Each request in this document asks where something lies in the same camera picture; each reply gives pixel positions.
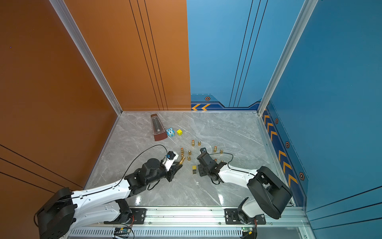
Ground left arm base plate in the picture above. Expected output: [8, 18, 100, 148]
[103, 208, 147, 226]

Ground left green circuit board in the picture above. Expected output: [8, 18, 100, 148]
[112, 227, 135, 239]

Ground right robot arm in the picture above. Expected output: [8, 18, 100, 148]
[197, 148, 292, 224]

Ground right green circuit board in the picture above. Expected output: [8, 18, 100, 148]
[241, 228, 258, 239]

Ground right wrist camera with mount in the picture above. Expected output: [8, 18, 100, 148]
[200, 147, 207, 154]

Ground green circuit board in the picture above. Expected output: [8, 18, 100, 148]
[112, 227, 135, 239]
[241, 228, 258, 239]

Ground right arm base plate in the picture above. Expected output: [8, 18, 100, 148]
[224, 209, 267, 225]

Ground right camera black cable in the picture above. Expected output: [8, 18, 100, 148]
[207, 152, 258, 185]

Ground aluminium corner post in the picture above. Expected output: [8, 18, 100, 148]
[49, 0, 123, 117]
[257, 0, 318, 116]

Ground right aluminium corner post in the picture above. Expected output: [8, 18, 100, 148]
[257, 0, 318, 116]

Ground left camera black cable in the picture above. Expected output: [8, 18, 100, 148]
[33, 144, 169, 228]

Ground front aluminium rail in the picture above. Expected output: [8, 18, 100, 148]
[64, 207, 315, 239]

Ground blue owl toy cube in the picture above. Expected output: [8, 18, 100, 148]
[166, 128, 175, 137]

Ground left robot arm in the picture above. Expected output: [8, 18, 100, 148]
[35, 158, 182, 239]

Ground dark red metronome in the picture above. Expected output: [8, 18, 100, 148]
[150, 114, 168, 141]

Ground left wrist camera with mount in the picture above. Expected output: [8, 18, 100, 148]
[162, 151, 179, 171]

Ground left aluminium corner post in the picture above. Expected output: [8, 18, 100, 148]
[49, 0, 123, 117]

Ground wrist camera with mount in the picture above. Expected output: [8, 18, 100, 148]
[162, 151, 179, 171]
[200, 147, 207, 154]

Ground camera black cable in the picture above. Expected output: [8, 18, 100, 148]
[33, 144, 169, 228]
[207, 152, 258, 185]

